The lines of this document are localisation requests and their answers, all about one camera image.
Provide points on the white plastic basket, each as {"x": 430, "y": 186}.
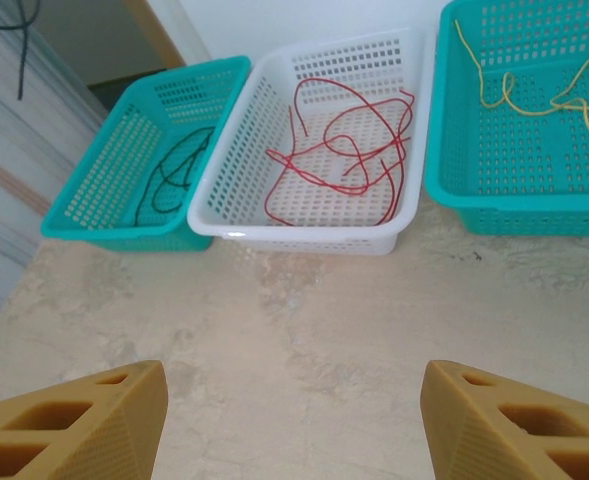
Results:
{"x": 299, "y": 235}

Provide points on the teal plastic basket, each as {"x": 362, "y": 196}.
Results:
{"x": 89, "y": 231}
{"x": 549, "y": 202}

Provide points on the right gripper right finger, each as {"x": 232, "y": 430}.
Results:
{"x": 514, "y": 435}

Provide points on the wooden door frame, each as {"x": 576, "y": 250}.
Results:
{"x": 154, "y": 25}

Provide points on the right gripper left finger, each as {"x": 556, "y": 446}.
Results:
{"x": 74, "y": 435}

